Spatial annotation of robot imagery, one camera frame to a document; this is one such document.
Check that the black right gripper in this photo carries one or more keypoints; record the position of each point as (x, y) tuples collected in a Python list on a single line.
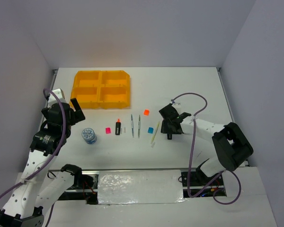
[(166, 128)]

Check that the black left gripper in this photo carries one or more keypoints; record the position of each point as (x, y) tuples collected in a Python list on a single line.
[(77, 115)]

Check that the black pink-tip highlighter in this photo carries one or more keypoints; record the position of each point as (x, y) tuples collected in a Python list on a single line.
[(169, 136)]

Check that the blue marker cap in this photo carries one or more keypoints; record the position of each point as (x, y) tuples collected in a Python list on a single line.
[(150, 130)]

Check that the orange marker cap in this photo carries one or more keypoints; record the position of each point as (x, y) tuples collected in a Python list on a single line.
[(146, 112)]

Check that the pink marker cap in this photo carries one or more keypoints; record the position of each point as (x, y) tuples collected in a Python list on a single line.
[(108, 130)]

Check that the black orange-tip highlighter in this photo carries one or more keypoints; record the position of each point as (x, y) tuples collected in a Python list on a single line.
[(117, 127)]

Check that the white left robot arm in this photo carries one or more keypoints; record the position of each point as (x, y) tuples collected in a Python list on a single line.
[(25, 204)]

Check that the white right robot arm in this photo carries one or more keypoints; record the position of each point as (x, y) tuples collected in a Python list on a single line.
[(230, 144)]

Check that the yellow clear pen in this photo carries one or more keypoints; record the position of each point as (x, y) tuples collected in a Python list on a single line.
[(155, 132)]

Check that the orange four-compartment plastic bin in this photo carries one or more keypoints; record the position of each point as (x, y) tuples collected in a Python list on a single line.
[(96, 89)]

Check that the blue white tape roll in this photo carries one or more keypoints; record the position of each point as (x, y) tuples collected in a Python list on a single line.
[(89, 136)]

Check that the silver foil panel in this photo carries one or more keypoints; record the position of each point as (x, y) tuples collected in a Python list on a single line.
[(140, 187)]

